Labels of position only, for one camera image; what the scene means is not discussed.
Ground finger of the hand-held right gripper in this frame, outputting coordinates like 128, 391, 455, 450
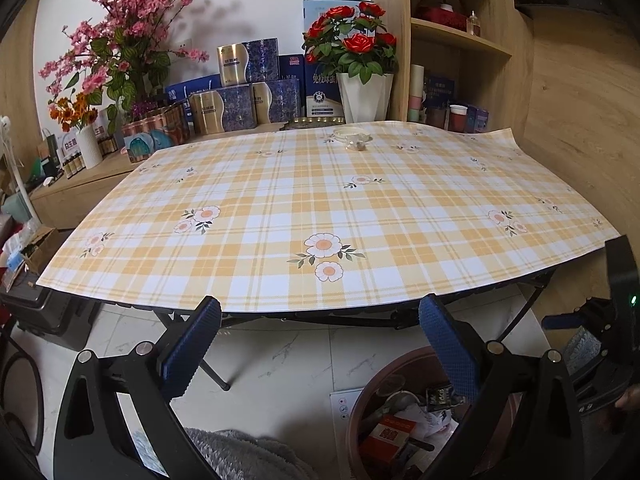
541, 312, 587, 332
572, 377, 626, 413

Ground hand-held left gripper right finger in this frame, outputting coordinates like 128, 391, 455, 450
417, 294, 586, 480

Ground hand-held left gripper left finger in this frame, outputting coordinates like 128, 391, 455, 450
52, 296, 223, 480

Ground black foil packet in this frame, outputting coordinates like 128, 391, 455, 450
425, 385, 456, 411

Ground white bowl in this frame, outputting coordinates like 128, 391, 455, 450
382, 390, 421, 413

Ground newspaper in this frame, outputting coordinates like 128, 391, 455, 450
400, 402, 461, 456

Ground red and white cardboard box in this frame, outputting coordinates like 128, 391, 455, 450
359, 414, 418, 463

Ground brown round trash bin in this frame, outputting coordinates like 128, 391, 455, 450
346, 347, 516, 480

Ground person's right hand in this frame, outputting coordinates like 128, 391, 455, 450
614, 385, 640, 411

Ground person's grey fuzzy clothing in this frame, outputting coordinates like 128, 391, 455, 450
181, 427, 322, 480

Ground white printed sheet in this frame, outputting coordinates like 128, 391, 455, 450
329, 386, 367, 429

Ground black plastic case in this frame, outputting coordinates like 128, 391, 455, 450
0, 284, 102, 352

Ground open cardboard box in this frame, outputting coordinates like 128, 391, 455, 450
20, 226, 62, 277

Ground yellow plaid floral tablecloth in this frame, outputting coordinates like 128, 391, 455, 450
37, 121, 628, 312

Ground low wooden sideboard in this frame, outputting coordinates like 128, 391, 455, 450
27, 125, 291, 232

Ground wooden shelf cabinet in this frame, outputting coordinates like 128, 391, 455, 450
369, 0, 640, 243

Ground teal plate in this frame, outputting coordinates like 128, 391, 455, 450
127, 130, 174, 162

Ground small purple blue box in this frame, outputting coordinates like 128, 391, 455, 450
467, 105, 492, 134

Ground row of small brown bottles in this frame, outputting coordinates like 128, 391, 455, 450
59, 152, 85, 179

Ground white ribbed vase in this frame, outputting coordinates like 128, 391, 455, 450
77, 124, 105, 170

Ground striped copper planter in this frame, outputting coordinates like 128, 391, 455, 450
121, 105, 192, 162

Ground blue and gold gift box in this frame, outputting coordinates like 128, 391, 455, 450
216, 38, 280, 87
188, 85, 254, 136
251, 80, 303, 125

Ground white standing fan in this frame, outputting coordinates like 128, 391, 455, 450
0, 115, 42, 228

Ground blue box with white print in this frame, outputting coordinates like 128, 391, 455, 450
425, 77, 456, 108

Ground stack of pastel cups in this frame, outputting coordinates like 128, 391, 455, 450
407, 64, 427, 122

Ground flat blue box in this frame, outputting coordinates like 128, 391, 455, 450
165, 76, 221, 107

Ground white faceted vase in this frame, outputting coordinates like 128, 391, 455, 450
336, 72, 396, 124

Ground orange artificial flowers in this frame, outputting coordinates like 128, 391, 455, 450
48, 92, 99, 134

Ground tall white and blue carton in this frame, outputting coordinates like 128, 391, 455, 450
302, 0, 373, 119

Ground plain dark blue box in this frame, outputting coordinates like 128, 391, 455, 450
278, 54, 306, 84

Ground red artificial rose bouquet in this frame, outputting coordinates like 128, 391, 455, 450
301, 2, 399, 86

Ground pink artificial blossom branches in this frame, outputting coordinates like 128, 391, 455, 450
39, 0, 228, 128

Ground black folding table frame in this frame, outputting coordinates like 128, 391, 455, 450
107, 267, 557, 392

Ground black hose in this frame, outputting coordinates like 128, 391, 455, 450
0, 349, 47, 463

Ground red teapot with handle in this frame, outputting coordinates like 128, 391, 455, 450
415, 0, 469, 32

